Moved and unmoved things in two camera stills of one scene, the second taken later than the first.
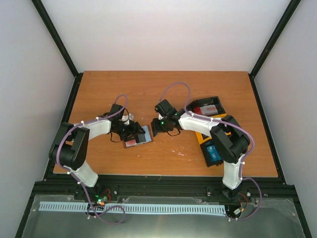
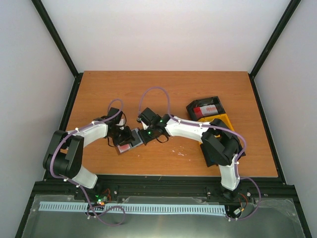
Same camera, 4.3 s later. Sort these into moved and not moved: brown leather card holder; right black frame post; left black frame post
Moved: brown leather card holder
Not moved: left black frame post; right black frame post
